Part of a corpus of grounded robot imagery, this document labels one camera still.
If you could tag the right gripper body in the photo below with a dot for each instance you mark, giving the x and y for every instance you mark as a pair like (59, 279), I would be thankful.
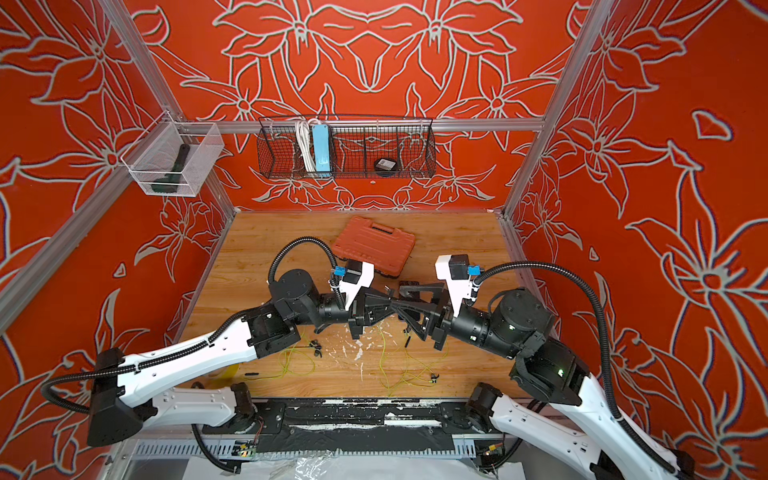
(447, 326)

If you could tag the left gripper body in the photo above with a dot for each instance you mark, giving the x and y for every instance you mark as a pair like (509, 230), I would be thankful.
(356, 319)

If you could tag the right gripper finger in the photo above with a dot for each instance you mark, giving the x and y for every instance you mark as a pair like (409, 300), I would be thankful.
(414, 290)
(419, 316)

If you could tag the yellow earphones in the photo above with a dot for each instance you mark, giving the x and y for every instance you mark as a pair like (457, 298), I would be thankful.
(299, 360)
(404, 366)

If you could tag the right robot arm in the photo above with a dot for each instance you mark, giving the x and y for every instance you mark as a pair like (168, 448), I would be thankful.
(575, 417)

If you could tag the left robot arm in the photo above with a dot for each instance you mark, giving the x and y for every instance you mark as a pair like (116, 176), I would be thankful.
(125, 395)

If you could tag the orange tool case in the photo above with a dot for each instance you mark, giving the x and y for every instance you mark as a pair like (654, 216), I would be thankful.
(386, 248)

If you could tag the yellow tape roll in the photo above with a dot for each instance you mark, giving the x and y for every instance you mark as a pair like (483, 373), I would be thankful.
(226, 373)

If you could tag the blue box in basket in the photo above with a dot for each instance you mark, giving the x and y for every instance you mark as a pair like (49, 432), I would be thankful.
(321, 145)

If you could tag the clear plastic bin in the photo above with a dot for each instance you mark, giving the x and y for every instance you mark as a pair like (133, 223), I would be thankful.
(153, 153)

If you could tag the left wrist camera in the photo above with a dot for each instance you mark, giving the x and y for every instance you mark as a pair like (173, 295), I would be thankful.
(353, 277)

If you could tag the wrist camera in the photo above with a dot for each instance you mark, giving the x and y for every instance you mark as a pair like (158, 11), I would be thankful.
(458, 274)
(353, 277)

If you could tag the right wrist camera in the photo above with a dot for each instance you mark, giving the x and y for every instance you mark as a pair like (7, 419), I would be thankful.
(458, 274)

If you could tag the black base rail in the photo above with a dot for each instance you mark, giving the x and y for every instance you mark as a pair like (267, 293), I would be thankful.
(408, 426)

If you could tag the black wire basket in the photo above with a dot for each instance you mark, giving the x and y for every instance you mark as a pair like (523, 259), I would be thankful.
(285, 146)

